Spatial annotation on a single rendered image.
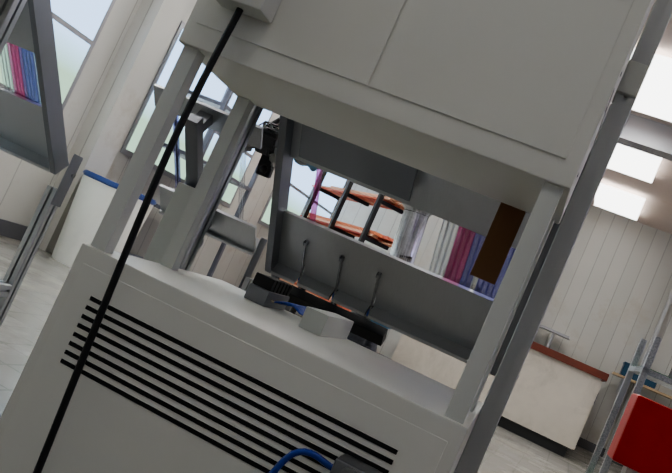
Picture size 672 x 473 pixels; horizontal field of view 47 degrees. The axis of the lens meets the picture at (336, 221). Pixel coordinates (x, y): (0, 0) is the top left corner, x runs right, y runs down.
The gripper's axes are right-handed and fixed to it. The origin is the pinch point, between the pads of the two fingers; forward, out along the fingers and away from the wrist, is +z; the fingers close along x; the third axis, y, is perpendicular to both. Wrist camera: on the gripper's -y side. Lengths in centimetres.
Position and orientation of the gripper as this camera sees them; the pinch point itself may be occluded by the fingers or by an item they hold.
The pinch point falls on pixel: (249, 161)
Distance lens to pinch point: 223.6
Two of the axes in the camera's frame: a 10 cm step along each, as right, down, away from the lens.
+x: 8.9, 3.8, -2.4
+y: 2.2, -8.4, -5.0
